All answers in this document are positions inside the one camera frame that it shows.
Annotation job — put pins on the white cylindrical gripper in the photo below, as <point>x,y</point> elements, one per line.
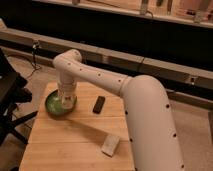
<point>67,93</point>

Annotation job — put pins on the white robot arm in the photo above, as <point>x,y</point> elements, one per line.
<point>154,140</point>

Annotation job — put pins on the green ceramic bowl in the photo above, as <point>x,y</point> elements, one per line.
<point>58,105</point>

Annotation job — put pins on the black rectangular remote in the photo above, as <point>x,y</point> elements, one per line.
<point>99,104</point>

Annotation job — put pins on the black office chair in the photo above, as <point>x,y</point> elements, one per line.
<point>12,91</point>

